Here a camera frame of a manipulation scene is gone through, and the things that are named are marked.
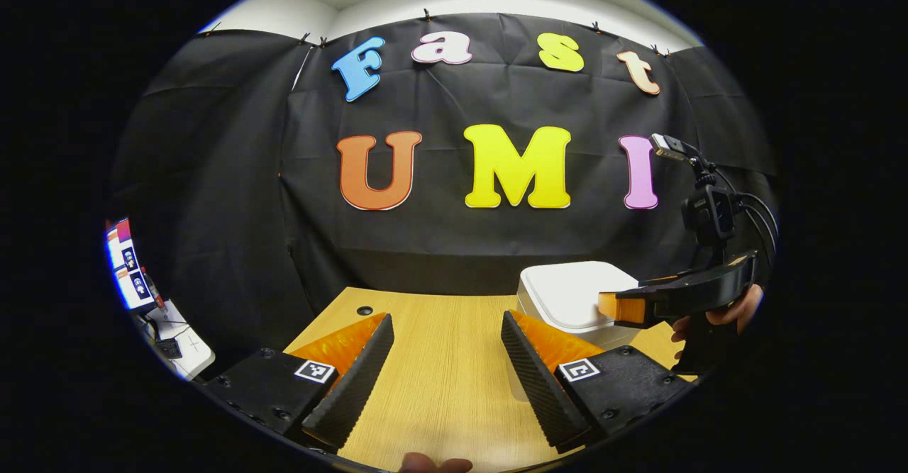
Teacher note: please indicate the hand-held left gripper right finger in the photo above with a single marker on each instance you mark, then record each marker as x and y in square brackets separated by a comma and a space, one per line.
[539, 388]

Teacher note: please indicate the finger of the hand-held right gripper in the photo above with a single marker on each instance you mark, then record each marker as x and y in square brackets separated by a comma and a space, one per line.
[663, 301]
[667, 281]

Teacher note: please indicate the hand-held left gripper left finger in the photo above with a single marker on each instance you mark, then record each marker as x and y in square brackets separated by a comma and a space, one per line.
[355, 388]

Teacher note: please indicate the white desktop garbage bin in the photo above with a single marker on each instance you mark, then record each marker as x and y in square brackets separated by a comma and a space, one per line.
[567, 296]

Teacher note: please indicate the wooden desktop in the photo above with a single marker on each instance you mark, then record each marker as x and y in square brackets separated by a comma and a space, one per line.
[447, 388]

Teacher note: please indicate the white side table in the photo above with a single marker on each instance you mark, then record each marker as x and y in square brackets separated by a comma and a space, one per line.
[188, 349]

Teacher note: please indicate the black keyboard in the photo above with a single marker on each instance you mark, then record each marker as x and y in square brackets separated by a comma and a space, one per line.
[170, 347]

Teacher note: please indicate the computer monitor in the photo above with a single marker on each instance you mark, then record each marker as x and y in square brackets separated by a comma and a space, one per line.
[128, 264]

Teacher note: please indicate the black backdrop cloth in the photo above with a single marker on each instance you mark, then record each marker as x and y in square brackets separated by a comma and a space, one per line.
[425, 104]

